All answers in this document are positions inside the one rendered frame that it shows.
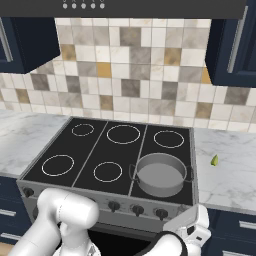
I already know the black stove knob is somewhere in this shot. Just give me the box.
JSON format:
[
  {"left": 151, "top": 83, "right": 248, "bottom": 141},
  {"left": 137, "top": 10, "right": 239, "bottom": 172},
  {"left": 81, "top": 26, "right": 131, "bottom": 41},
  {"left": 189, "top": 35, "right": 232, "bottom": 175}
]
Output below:
[
  {"left": 131, "top": 204, "right": 145, "bottom": 217},
  {"left": 155, "top": 207, "right": 169, "bottom": 221},
  {"left": 107, "top": 200, "right": 121, "bottom": 213},
  {"left": 22, "top": 187, "right": 35, "bottom": 198}
]

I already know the navy wall cupboard door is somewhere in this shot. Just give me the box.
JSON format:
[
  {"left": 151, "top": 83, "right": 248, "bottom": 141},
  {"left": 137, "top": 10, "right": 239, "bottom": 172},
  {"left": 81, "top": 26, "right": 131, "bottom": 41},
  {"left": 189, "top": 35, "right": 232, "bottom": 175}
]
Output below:
[
  {"left": 0, "top": 17, "right": 61, "bottom": 75},
  {"left": 204, "top": 0, "right": 256, "bottom": 89}
]

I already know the silver cupboard handle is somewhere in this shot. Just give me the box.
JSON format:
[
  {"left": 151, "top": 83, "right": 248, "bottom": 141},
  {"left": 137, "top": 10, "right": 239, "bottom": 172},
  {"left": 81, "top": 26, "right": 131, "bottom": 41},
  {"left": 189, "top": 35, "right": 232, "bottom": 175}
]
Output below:
[
  {"left": 227, "top": 5, "right": 250, "bottom": 74},
  {"left": 0, "top": 19, "right": 14, "bottom": 63}
]

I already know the navy drawer front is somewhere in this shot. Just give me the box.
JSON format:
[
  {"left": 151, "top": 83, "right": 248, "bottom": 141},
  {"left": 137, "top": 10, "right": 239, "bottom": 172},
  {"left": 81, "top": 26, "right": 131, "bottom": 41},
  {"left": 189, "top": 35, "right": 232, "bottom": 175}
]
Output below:
[
  {"left": 0, "top": 175, "right": 28, "bottom": 224},
  {"left": 202, "top": 244, "right": 256, "bottom": 256},
  {"left": 0, "top": 221, "right": 36, "bottom": 246},
  {"left": 203, "top": 208, "right": 256, "bottom": 248}
]

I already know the black oven door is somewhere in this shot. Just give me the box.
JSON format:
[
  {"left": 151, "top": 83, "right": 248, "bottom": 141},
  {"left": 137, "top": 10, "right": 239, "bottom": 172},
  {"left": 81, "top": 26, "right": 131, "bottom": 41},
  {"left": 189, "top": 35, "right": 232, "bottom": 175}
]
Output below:
[{"left": 87, "top": 222, "right": 168, "bottom": 256}]

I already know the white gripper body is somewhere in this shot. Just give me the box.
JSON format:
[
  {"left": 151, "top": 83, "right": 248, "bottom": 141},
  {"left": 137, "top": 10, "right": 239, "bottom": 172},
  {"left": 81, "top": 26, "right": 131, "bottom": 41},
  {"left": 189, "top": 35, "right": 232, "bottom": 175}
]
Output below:
[{"left": 162, "top": 204, "right": 211, "bottom": 234}]

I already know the black hob stove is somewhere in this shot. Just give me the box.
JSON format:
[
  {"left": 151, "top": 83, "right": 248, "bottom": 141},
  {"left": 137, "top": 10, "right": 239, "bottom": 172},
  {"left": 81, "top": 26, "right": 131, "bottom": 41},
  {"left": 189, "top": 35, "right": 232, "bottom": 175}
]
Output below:
[{"left": 16, "top": 116, "right": 200, "bottom": 235}]

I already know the silver drawer handle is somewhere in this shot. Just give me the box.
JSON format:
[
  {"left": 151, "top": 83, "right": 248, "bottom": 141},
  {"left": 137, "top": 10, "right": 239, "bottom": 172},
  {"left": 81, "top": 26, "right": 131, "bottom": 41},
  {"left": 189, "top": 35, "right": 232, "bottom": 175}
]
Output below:
[
  {"left": 0, "top": 232, "right": 22, "bottom": 242},
  {"left": 0, "top": 208, "right": 17, "bottom": 218},
  {"left": 222, "top": 250, "right": 256, "bottom": 256},
  {"left": 238, "top": 220, "right": 256, "bottom": 231}
]

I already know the grey metal pot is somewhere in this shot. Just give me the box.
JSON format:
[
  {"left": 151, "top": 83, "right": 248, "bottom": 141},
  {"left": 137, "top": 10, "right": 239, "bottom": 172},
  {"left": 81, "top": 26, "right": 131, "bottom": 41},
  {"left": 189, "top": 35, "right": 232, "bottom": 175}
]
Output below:
[{"left": 128, "top": 152, "right": 195, "bottom": 199}]

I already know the dark grey range hood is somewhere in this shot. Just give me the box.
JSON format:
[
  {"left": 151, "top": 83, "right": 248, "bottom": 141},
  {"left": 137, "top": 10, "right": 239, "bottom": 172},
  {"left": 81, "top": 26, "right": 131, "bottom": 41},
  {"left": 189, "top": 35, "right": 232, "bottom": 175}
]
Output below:
[{"left": 0, "top": 0, "right": 250, "bottom": 20}]

